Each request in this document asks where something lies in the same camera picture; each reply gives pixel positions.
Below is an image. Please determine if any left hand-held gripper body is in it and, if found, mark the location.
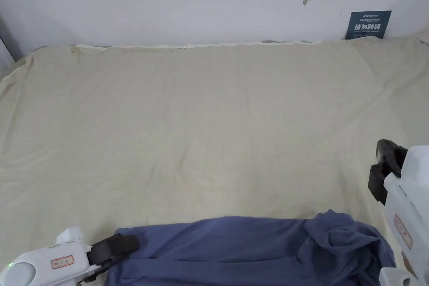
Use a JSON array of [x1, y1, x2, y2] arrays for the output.
[[0, 227, 112, 286]]

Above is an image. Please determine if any dark blue shirt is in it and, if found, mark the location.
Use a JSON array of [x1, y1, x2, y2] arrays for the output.
[[106, 209, 398, 286]]

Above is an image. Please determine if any bed with beige sheet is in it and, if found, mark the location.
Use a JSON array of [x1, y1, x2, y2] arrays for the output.
[[0, 38, 429, 286]]

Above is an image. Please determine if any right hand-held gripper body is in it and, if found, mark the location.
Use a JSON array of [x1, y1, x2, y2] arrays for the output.
[[380, 145, 429, 286]]

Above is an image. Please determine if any dark blue sign card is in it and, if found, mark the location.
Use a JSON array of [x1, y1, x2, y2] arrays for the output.
[[345, 10, 393, 40]]

